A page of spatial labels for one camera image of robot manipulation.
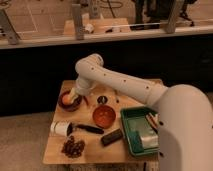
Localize red chili pepper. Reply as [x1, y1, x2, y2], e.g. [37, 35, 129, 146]
[83, 96, 89, 106]

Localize dark brown bowl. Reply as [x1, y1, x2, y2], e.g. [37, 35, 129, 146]
[58, 91, 82, 112]

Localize orange-red bowl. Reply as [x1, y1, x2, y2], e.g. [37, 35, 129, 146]
[92, 105, 116, 129]

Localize green plastic tray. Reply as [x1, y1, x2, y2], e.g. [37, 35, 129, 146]
[120, 107, 158, 157]

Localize small round metal tin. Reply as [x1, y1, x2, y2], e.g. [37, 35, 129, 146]
[97, 96, 108, 104]

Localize grey metal post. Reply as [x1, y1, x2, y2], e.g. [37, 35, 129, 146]
[0, 9, 19, 45]
[72, 4, 84, 40]
[165, 0, 184, 34]

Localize right grey metal post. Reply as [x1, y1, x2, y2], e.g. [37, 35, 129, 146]
[165, 0, 184, 34]

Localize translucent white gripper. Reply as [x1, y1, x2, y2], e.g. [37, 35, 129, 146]
[68, 79, 91, 103]

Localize left grey metal post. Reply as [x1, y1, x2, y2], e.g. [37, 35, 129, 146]
[0, 9, 19, 45]

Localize metal spoon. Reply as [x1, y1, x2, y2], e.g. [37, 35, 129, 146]
[114, 90, 119, 103]

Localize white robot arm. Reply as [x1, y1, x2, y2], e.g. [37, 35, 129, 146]
[75, 54, 213, 171]

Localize orange fruit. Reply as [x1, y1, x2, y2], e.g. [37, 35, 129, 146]
[62, 94, 71, 105]

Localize clear plastic bag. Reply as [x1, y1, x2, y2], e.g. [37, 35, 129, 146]
[140, 128, 158, 149]

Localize middle grey metal post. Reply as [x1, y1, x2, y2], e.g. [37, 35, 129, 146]
[72, 4, 84, 40]

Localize white mug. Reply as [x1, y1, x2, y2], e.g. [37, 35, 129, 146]
[50, 121, 72, 137]

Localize dark brown rectangular block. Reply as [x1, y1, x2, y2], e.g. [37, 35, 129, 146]
[101, 129, 123, 146]

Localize background wooden table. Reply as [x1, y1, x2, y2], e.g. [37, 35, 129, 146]
[63, 18, 131, 36]

